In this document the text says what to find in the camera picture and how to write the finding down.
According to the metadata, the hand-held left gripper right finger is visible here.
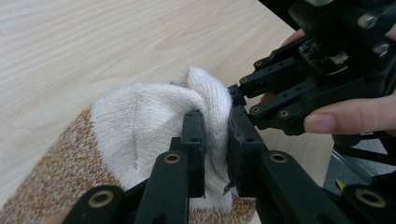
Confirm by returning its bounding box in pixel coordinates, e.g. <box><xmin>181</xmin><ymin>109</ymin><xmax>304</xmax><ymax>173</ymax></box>
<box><xmin>226</xmin><ymin>105</ymin><xmax>269</xmax><ymax>198</ymax></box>

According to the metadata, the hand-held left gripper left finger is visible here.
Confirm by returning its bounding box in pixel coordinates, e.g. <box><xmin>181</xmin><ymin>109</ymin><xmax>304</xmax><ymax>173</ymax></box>
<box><xmin>169</xmin><ymin>109</ymin><xmax>208</xmax><ymax>199</ymax></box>

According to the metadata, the brown and white fuzzy sock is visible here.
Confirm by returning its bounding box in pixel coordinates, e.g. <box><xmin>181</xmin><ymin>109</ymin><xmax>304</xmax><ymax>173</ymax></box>
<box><xmin>0</xmin><ymin>65</ymin><xmax>260</xmax><ymax>224</ymax></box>

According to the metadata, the black metal stand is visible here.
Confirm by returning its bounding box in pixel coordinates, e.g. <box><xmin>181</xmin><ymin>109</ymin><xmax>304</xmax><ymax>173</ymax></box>
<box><xmin>323</xmin><ymin>132</ymin><xmax>396</xmax><ymax>188</ymax></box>

